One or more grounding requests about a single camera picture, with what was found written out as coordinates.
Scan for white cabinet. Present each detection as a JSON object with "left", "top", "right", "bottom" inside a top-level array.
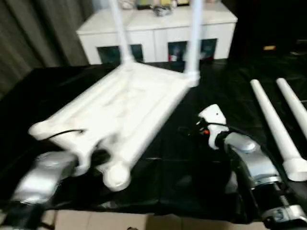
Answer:
[{"left": 76, "top": 1, "right": 238, "bottom": 65}]

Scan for black mat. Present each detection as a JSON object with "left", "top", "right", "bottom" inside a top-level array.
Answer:
[{"left": 0, "top": 57, "right": 307, "bottom": 222}]

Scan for glass bowl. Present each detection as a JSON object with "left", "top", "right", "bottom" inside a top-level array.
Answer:
[{"left": 153, "top": 5, "right": 171, "bottom": 17}]

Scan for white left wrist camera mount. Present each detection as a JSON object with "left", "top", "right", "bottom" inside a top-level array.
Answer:
[{"left": 76, "top": 134, "right": 114, "bottom": 177}]

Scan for white plastic table leg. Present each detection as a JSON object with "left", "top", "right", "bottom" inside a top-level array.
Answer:
[
  {"left": 184, "top": 0, "right": 203, "bottom": 82},
  {"left": 109, "top": 0, "right": 134, "bottom": 67},
  {"left": 249, "top": 80, "right": 307, "bottom": 182},
  {"left": 275, "top": 78, "right": 307, "bottom": 135}
]

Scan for white plastic table top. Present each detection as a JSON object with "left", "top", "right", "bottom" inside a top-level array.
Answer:
[{"left": 28, "top": 60, "right": 201, "bottom": 192}]

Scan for grey curtain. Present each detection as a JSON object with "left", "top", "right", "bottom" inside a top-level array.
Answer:
[{"left": 0, "top": 0, "right": 94, "bottom": 97}]

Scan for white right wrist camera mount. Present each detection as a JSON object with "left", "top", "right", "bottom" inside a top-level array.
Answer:
[{"left": 197, "top": 103, "right": 230, "bottom": 151}]

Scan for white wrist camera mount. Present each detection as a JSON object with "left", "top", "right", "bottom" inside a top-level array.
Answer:
[
  {"left": 76, "top": 134, "right": 114, "bottom": 177},
  {"left": 197, "top": 103, "right": 230, "bottom": 151}
]

